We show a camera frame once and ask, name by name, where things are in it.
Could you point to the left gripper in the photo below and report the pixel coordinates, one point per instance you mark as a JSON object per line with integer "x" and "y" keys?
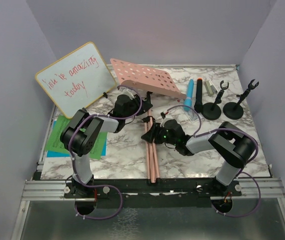
{"x": 145, "y": 107}

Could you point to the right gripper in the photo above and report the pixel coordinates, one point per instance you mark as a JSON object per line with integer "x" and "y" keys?
{"x": 153, "y": 134}

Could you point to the pink music stand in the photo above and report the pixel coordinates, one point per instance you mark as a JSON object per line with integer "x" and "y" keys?
{"x": 152, "y": 80}

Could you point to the blue toy microphone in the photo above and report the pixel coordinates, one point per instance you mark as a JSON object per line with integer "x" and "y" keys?
{"x": 189, "y": 93}

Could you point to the black microphone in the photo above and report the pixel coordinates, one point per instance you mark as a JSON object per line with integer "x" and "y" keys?
{"x": 198, "y": 106}

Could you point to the black mic stand front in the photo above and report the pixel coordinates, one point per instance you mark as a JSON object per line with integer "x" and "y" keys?
{"x": 233, "y": 110}

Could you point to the green sheet music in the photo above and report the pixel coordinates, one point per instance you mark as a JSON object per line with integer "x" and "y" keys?
{"x": 57, "y": 135}

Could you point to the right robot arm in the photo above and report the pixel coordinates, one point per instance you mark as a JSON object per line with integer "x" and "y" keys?
{"x": 236, "y": 147}

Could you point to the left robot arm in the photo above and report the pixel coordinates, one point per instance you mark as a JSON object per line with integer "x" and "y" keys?
{"x": 83, "y": 130}

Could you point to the white remote packet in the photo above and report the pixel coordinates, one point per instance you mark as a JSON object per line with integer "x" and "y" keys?
{"x": 190, "y": 113}

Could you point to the grey eraser block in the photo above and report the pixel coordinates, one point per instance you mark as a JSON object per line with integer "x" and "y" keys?
{"x": 210, "y": 88}

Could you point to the yellow framed whiteboard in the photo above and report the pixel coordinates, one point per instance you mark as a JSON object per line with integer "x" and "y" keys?
{"x": 76, "y": 80}

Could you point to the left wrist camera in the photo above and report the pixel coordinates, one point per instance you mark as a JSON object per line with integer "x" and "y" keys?
{"x": 130, "y": 93}

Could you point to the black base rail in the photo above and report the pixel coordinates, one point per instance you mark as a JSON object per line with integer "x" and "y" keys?
{"x": 140, "y": 193}

